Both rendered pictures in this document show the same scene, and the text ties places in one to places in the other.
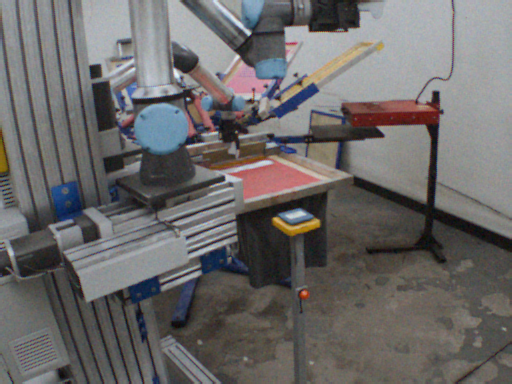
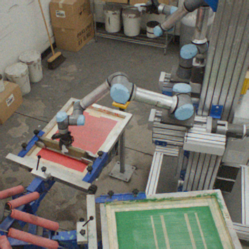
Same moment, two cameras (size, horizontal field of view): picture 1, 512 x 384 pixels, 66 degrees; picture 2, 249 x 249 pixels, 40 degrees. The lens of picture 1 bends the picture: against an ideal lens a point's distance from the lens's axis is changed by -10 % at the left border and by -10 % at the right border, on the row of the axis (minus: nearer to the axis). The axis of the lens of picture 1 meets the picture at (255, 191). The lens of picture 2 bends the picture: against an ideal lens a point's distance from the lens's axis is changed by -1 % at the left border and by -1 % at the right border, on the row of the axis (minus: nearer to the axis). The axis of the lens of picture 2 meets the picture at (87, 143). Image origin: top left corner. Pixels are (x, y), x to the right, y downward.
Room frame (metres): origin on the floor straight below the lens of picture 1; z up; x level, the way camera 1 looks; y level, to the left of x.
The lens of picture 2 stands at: (2.99, 1.71, 2.82)
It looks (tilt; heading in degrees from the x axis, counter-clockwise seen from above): 45 degrees down; 239
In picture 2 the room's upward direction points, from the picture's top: 6 degrees counter-clockwise
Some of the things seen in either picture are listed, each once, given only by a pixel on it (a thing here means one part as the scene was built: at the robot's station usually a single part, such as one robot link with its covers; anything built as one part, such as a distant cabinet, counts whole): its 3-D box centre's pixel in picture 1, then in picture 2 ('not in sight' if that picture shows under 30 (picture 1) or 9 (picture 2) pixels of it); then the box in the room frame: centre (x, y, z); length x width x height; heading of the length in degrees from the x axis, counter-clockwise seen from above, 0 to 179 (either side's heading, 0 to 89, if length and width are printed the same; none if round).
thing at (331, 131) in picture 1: (281, 138); not in sight; (2.92, -0.21, 0.91); 1.34 x 0.40 x 0.08; 86
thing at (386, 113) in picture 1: (390, 112); not in sight; (2.86, -0.96, 1.06); 0.61 x 0.46 x 0.12; 86
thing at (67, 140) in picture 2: (228, 130); (65, 137); (2.18, 0.11, 1.15); 0.09 x 0.08 x 0.12; 116
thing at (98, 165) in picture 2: not in sight; (95, 168); (2.11, 0.35, 0.97); 0.30 x 0.05 x 0.07; 26
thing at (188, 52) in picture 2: not in sight; (188, 55); (1.10, 0.23, 1.42); 0.13 x 0.12 x 0.14; 11
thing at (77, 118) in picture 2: (215, 102); (76, 118); (2.10, 0.16, 1.30); 0.11 x 0.11 x 0.08; 49
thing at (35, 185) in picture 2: not in sight; (37, 183); (2.52, 0.25, 1.02); 0.17 x 0.06 x 0.05; 26
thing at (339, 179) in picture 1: (253, 171); (78, 136); (2.02, 0.00, 0.97); 0.79 x 0.58 x 0.04; 26
